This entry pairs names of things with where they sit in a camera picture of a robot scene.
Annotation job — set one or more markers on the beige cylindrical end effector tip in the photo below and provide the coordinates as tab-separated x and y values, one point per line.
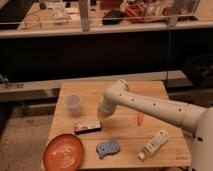
101	114

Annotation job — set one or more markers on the black whiteboard eraser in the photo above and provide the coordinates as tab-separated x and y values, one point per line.
87	127

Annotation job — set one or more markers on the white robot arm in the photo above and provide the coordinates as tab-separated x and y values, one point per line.
192	118

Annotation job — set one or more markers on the translucent plastic cup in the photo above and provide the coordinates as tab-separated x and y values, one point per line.
72	104

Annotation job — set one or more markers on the blue sponge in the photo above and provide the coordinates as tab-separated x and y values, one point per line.
109	147

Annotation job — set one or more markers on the orange carrot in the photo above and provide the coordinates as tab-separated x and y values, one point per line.
140	118

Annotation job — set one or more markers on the orange plate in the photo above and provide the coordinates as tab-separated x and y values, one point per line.
64	153

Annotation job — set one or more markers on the white plastic bottle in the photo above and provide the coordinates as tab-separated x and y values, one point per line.
154	144

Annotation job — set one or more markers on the black bag on shelf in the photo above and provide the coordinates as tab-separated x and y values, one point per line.
112	17

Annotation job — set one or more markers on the red orange item on shelf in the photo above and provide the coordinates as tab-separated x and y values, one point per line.
135	13

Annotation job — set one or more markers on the clear plastic bottle on shelf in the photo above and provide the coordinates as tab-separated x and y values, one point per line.
58	11

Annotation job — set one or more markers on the metal post left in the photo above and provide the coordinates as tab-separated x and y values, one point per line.
83	9

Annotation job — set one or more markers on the metal post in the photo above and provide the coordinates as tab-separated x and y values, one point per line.
173	18
83	9

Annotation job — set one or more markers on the metal post right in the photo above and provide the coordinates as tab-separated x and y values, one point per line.
173	18

